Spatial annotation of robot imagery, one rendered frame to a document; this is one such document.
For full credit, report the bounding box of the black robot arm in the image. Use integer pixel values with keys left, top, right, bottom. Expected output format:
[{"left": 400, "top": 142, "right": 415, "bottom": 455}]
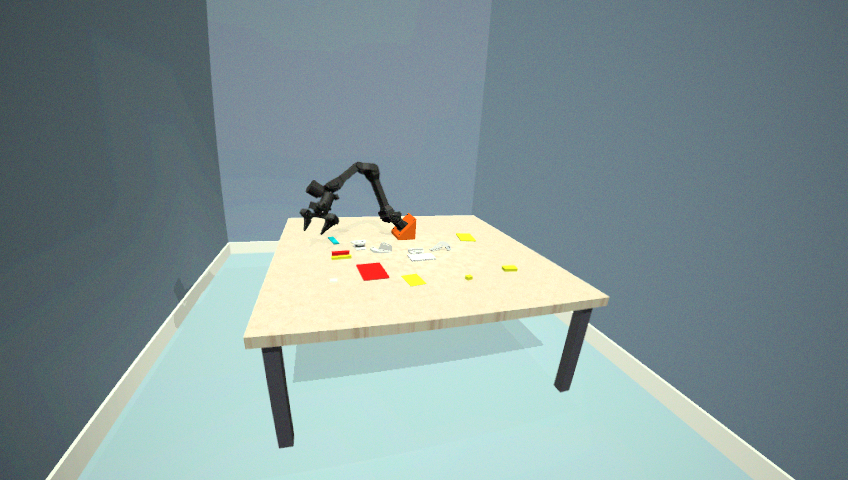
[{"left": 305, "top": 162, "right": 408, "bottom": 232}]

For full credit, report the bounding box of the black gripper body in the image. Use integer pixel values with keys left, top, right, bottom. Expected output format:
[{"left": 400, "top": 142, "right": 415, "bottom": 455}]
[{"left": 300, "top": 201, "right": 340, "bottom": 225}]

